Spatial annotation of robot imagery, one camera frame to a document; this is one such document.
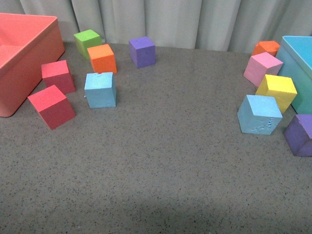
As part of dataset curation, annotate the red foam block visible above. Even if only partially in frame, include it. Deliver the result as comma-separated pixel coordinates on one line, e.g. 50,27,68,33
41,60,76,94
28,85,76,130

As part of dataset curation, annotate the orange foam block right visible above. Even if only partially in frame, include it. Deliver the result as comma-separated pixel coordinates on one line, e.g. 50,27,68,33
252,40,280,57

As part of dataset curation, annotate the orange foam block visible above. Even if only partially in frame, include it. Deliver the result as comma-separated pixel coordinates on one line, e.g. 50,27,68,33
87,44,117,74
252,40,280,57

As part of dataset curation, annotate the grey curtain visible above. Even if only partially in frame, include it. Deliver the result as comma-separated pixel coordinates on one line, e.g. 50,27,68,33
0,0,312,53

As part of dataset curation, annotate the orange foam block left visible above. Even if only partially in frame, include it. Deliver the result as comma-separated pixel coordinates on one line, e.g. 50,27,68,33
87,44,117,74

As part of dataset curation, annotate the red foam block front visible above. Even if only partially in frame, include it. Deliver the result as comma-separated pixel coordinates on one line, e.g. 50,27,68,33
28,85,76,130

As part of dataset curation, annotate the pink foam block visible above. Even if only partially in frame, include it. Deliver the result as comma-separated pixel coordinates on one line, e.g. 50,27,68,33
243,52,283,87

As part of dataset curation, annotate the light blue plastic bin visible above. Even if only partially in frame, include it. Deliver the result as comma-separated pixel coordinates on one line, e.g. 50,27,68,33
276,36,312,114

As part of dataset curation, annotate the purple foam block rear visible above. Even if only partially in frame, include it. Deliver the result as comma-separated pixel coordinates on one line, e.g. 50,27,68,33
129,36,156,68

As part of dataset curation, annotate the yellow foam block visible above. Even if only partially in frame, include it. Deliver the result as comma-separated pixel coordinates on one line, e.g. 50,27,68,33
255,74,297,114

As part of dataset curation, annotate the blue foam block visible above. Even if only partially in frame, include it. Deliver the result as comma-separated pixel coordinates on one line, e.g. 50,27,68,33
84,72,117,108
237,95,283,135

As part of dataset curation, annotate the purple foam block right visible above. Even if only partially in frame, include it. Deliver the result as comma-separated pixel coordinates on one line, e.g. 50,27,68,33
283,114,312,157

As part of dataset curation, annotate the red foam block rear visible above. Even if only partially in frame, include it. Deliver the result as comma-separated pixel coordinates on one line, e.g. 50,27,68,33
41,60,76,94

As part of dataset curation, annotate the red plastic bin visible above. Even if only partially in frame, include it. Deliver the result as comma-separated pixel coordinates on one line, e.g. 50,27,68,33
0,13,65,117

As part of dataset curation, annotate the green foam block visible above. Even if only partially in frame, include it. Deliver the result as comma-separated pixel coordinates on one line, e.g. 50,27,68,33
74,29,102,59

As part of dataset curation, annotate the purple foam block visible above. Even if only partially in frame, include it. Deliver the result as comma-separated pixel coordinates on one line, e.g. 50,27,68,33
283,114,312,157
129,36,156,68

